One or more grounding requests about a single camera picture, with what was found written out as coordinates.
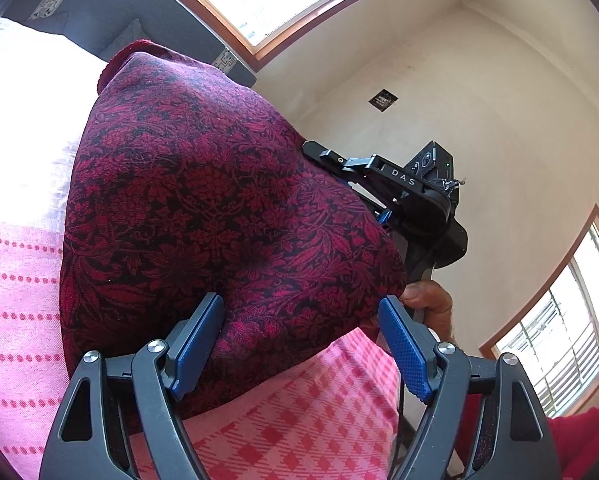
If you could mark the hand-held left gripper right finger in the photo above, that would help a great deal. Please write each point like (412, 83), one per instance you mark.
(404, 350)

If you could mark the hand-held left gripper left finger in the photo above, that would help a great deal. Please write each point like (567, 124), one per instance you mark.
(199, 345)

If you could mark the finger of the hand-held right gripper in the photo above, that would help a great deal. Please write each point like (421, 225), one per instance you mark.
(329, 156)
(374, 200)

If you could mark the maroon floral cloth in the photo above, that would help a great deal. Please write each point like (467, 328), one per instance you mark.
(219, 200)

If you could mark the person's right hand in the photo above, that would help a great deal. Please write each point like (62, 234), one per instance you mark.
(437, 300)

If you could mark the small wooden framed window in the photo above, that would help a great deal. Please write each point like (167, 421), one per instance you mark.
(569, 320)

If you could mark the pink checked bed sheet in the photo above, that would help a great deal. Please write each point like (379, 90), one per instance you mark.
(19, 310)

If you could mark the person's red clothing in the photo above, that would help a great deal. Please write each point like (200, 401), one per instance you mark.
(579, 440)

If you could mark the dark grey cushion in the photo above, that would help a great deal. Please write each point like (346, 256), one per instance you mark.
(124, 40)

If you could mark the dark grey sofa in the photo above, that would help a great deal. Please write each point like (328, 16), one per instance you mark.
(144, 5)

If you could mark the dark square wall plate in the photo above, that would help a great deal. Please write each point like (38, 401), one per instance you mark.
(382, 99)

